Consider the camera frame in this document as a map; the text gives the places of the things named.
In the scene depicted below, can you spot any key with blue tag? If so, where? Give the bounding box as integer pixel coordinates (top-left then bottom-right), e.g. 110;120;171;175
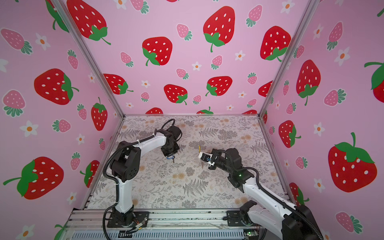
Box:
167;155;175;163

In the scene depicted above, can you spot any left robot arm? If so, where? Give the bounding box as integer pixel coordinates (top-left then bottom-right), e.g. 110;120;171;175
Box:
103;125;183;227

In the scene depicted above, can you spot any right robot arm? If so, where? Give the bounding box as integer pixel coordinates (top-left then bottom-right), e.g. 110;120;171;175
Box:
199;148;324;240

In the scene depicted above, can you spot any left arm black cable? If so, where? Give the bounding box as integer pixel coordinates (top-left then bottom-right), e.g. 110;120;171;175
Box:
154;118;183;142

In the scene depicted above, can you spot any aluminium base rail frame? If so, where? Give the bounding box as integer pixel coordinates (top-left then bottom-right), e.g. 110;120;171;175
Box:
58;207;316;240

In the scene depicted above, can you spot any left corner aluminium post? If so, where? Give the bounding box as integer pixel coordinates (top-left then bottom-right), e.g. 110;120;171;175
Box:
52;0;125;119

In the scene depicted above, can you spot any corner aluminium post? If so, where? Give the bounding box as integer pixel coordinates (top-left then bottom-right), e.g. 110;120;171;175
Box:
52;0;125;119
259;0;320;119

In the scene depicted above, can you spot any right corner aluminium post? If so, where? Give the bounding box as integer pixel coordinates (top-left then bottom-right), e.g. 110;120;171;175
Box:
259;0;320;119

